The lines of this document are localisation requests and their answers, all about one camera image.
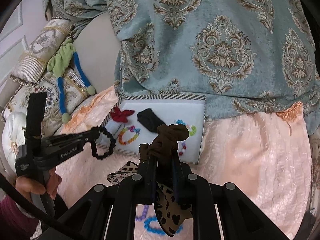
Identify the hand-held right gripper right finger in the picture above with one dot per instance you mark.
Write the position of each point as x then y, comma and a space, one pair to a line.
176, 180

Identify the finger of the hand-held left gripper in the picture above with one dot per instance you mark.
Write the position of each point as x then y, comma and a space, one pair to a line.
82, 133
75, 143

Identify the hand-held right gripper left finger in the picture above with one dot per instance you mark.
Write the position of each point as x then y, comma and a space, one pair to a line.
148, 180

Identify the black scrunchie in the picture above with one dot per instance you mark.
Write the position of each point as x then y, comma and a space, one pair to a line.
111, 142

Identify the leopard print scrunchie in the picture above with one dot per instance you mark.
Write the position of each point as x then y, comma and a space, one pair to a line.
170, 212

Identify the red bow hair clip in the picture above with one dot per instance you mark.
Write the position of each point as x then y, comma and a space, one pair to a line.
120, 115

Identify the black-white striped cardboard box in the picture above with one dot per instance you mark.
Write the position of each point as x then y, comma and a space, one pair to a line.
160, 135

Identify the brown scrunchie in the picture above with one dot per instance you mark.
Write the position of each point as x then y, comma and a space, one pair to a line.
170, 132

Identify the black knit headband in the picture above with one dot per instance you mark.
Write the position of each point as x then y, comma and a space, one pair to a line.
148, 120

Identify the person's left forearm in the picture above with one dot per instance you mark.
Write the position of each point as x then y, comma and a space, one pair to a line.
12, 217

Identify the person's left hand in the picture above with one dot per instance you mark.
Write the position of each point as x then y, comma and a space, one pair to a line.
30, 186

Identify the white fringed pillow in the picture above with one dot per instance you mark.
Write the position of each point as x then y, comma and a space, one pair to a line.
13, 135

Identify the ornate floral square cushion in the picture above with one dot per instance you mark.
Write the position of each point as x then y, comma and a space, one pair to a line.
52, 105

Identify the pink textured blanket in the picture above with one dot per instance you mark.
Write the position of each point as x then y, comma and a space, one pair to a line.
250, 160

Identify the green plush toy blue legs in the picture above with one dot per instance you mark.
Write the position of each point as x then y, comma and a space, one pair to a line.
60, 60

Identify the beige padded headboard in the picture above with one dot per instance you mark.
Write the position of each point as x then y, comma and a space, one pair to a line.
100, 50

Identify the ornate bolster cushion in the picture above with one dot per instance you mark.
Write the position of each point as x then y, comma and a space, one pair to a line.
40, 52

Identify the beige damask cushion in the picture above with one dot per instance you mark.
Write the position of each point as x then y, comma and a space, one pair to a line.
315, 167

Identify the teal damask blanket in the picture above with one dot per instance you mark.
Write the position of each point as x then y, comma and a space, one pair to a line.
200, 42

